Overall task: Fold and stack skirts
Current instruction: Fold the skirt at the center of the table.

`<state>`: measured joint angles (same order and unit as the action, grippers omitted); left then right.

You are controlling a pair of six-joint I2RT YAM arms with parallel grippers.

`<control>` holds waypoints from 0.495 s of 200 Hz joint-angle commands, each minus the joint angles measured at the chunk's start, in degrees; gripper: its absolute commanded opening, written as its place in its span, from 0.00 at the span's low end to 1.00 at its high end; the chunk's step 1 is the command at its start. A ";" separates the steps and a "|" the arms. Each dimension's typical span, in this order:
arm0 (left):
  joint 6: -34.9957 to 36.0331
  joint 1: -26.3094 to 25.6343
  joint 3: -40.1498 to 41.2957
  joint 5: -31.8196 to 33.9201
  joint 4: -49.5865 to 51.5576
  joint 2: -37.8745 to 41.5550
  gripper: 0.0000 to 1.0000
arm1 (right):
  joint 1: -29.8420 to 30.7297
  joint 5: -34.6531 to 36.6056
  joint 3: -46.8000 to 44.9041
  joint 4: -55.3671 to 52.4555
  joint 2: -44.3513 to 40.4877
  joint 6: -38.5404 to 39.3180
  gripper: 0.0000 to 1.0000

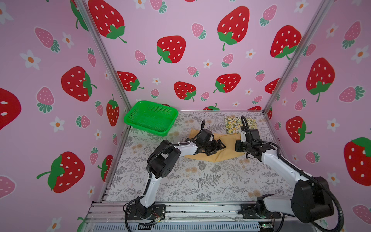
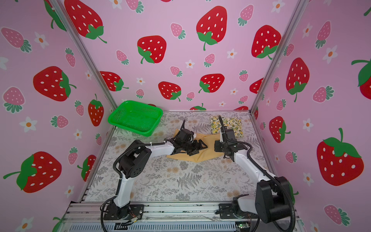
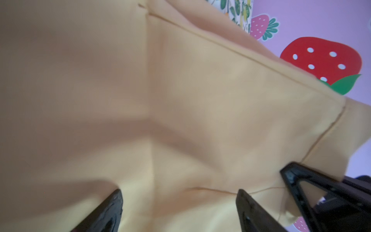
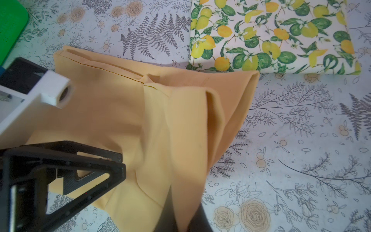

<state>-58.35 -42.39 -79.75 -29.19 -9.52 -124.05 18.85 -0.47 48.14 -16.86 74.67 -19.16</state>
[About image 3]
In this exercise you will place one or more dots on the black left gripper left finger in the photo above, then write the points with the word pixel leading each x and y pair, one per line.
pixel 106 217

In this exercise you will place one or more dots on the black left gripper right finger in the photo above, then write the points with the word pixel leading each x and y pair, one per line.
pixel 253 217

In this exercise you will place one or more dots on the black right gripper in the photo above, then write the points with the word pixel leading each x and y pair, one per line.
pixel 329 205

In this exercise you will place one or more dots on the tan skirt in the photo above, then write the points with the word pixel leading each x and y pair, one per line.
pixel 168 101

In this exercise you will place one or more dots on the lemon print skirt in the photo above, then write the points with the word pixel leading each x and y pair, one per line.
pixel 238 11

